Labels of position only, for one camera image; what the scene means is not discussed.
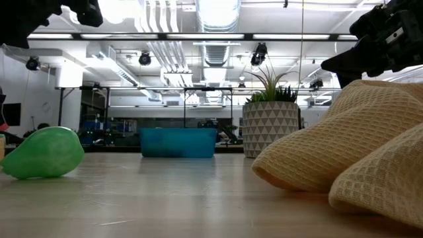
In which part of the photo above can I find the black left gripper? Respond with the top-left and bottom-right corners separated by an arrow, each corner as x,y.
61,0 -> 104,28

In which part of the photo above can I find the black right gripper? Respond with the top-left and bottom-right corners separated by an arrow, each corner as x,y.
321,0 -> 423,89

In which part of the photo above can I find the orange waffle cloth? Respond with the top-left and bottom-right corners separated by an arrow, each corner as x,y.
251,79 -> 423,229

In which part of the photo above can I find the teal plastic tupperware container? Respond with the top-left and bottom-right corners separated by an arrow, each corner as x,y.
138,128 -> 218,159

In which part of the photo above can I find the potted plant in patterned pot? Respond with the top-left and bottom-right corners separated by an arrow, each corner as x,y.
243,65 -> 300,159

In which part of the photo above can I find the green toy mango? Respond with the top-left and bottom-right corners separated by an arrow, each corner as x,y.
0,126 -> 85,180

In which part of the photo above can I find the black aluminium rig frame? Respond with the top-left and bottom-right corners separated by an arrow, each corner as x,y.
5,32 -> 360,153

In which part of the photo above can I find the black wall monitor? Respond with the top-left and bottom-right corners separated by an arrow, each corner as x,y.
0,102 -> 22,127

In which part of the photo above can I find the round spiral ventilation duct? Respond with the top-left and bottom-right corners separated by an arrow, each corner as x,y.
194,0 -> 242,67

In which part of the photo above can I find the black background rig frame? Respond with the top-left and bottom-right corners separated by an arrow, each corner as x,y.
58,85 -> 234,130

